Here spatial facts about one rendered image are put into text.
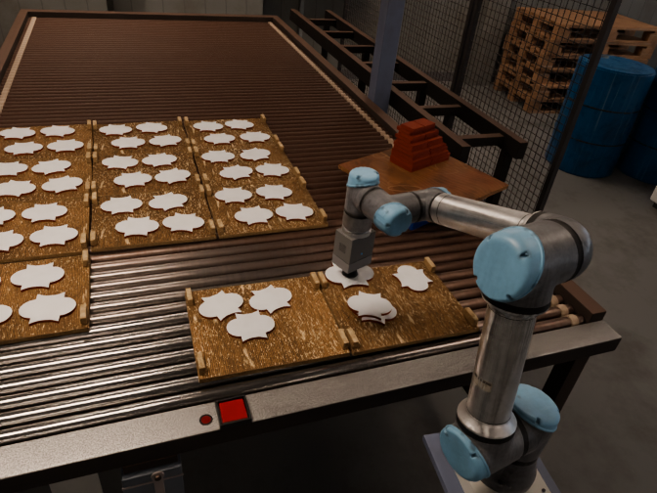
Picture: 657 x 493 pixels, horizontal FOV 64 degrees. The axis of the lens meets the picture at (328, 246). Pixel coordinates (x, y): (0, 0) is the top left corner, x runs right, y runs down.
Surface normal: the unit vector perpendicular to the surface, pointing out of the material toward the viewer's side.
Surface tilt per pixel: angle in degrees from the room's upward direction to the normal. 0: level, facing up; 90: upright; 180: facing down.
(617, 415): 0
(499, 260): 80
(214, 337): 0
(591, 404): 0
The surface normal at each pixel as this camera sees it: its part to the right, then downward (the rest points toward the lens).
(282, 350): 0.09, -0.82
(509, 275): -0.84, 0.07
